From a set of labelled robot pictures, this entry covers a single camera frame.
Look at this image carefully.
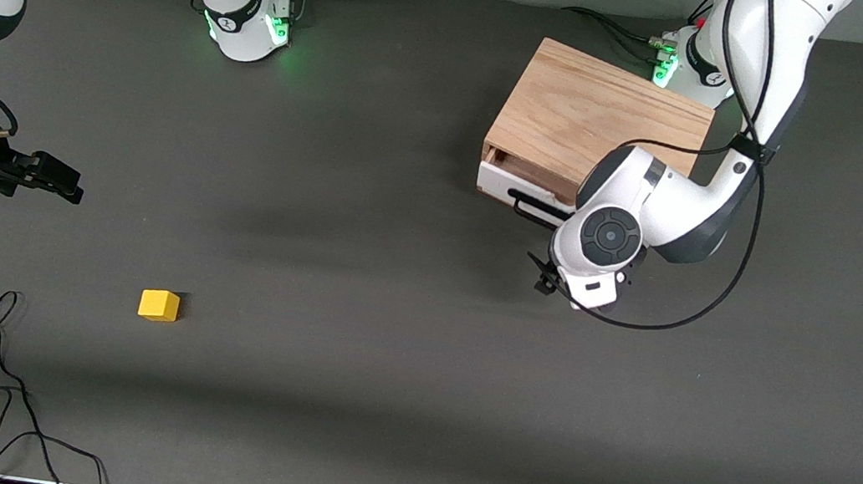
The white-fronted wooden drawer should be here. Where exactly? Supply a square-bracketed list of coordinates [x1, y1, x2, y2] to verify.
[475, 148, 585, 214]

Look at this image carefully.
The yellow cube block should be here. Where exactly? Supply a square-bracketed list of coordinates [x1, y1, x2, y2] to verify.
[137, 287, 182, 324]

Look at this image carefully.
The wooden drawer cabinet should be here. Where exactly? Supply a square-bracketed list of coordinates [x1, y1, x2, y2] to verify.
[475, 30, 722, 227]

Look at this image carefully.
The black drawer handle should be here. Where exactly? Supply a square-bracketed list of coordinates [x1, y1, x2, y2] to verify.
[503, 189, 578, 234]

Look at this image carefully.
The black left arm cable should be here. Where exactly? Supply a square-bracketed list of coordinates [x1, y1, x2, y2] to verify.
[571, 0, 795, 346]

